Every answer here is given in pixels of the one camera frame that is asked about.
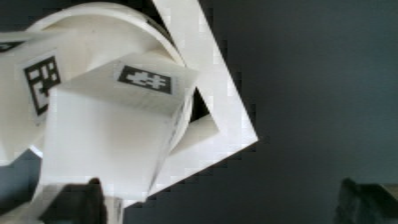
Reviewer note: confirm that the white round stool seat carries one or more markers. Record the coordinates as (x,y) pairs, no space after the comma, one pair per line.
(109,31)

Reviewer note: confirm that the white stool leg with tag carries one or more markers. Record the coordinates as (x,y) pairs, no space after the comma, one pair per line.
(41,61)

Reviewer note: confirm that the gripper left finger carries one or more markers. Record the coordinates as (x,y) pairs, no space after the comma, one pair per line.
(77,207)

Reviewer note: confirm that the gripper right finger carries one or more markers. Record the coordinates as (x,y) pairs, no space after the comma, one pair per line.
(367,203)

